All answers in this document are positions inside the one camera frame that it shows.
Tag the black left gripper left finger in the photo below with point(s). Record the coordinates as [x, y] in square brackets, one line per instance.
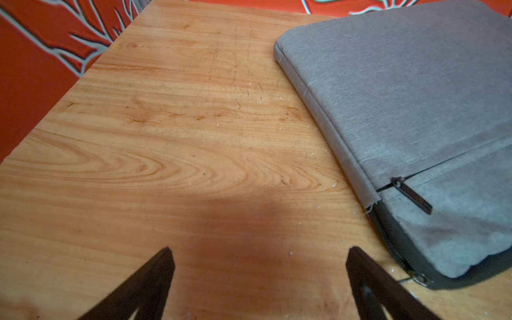
[143, 295]

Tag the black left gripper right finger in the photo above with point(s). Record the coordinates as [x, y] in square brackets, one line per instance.
[377, 294]

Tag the grey zippered laptop bag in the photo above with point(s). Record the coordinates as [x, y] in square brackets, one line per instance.
[415, 103]

